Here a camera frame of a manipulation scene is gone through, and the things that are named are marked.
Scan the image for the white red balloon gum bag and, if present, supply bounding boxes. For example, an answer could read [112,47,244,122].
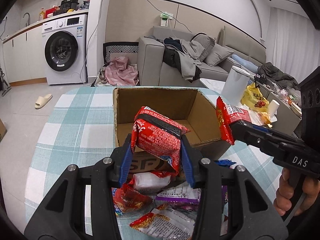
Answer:
[132,171,171,191]

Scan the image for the blue cookie packet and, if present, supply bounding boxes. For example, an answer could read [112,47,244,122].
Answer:
[214,159,236,168]

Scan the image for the purple white snack bag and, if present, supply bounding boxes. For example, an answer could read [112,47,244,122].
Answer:
[156,181,201,210]

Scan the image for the red black-stripe snack packet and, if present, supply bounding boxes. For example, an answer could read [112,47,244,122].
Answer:
[131,106,190,175]

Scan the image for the white red noodle snack bag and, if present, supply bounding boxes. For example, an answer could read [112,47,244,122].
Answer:
[130,204,195,239]

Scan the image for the red orange chip bag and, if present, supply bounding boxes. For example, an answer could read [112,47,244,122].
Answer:
[112,183,153,216]

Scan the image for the purple grape candy bag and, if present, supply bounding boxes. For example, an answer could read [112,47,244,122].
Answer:
[220,186,229,235]

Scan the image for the person's right hand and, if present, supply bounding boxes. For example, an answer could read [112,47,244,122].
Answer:
[273,167,320,217]

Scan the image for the brown SF cardboard box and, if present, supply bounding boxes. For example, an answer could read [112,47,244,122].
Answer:
[113,87,230,176]

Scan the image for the white paper cup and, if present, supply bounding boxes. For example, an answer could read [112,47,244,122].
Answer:
[268,100,280,117]

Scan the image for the teal checked tablecloth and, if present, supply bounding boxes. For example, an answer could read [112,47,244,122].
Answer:
[24,86,282,239]

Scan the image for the yellow plastic bag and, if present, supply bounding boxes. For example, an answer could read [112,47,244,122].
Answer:
[240,83,270,112]

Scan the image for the white cylindrical bin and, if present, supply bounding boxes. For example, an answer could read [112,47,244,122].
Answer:
[221,66,251,106]

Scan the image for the pink cloth pile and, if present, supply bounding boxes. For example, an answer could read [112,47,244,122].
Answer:
[96,56,139,86]

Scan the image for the beige slipper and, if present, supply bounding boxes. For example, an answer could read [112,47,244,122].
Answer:
[34,94,53,109]

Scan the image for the pile of clothes on sofa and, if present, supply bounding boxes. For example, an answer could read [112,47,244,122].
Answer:
[163,37,204,83]

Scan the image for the grey sofa cushion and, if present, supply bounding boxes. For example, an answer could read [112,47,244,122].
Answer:
[204,44,234,67]

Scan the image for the black patterned chair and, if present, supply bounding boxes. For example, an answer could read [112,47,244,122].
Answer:
[103,42,139,64]

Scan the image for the grey fabric sofa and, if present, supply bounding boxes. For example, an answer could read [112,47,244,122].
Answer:
[137,26,266,87]

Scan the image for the white front-load washing machine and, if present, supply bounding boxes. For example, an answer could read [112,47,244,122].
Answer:
[42,14,87,86]

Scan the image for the white kitchen cabinets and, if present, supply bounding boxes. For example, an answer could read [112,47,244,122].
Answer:
[3,25,46,83]

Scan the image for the wall socket with charger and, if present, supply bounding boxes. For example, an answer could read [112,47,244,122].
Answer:
[160,12,173,27]

